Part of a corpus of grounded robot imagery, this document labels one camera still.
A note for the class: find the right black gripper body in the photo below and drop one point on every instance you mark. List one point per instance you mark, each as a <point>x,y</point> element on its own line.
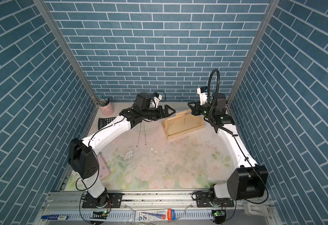
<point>205,112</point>

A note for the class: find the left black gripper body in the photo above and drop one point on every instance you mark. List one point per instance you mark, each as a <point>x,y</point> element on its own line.
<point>152,113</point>

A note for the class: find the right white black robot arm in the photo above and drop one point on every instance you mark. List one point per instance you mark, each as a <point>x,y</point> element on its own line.
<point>248,179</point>

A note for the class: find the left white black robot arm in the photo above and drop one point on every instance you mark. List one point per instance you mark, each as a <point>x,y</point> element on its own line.
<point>83,153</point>

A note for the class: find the wooden jewelry display stand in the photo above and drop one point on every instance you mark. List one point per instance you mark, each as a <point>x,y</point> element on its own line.
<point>181,124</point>

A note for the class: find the pink pen holder cup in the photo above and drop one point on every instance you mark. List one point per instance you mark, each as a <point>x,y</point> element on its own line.
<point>107,110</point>

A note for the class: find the pens in pink cup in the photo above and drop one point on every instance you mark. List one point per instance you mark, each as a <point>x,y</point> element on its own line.
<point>102,102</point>

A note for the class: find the black desk calculator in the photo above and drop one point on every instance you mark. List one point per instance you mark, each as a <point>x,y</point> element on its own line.
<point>102,122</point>

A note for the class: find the red blue packaged box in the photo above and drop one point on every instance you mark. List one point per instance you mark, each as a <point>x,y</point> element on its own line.
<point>155,215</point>

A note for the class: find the blue marker pen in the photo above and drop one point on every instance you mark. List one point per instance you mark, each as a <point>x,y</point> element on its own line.
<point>55,217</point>

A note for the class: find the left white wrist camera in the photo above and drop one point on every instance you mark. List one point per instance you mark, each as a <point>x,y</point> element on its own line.
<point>157,96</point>

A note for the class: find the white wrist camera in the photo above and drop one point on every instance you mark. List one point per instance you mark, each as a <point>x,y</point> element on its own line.
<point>203,95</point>
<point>157,96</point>

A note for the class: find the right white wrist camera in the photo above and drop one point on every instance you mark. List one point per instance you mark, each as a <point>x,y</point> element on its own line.
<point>203,95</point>

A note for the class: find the white plastic bracket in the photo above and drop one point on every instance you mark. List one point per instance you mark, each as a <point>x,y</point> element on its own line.
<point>252,209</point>

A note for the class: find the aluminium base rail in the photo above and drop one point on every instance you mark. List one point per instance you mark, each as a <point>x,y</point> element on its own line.
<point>186,210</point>

